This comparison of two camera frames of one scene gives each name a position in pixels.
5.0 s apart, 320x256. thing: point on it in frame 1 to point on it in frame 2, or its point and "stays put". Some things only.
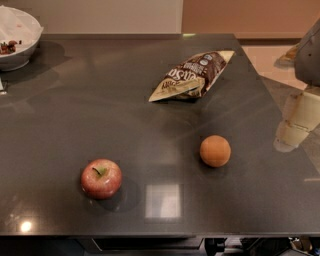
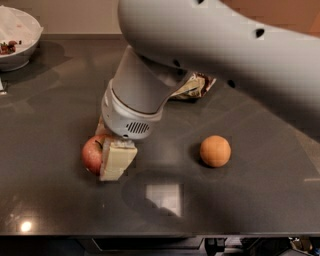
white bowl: x=16 y=25 stays put
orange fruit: x=215 y=151 stays put
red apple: x=101 y=179 to x=92 y=153
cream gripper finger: x=302 y=114 to x=127 y=123
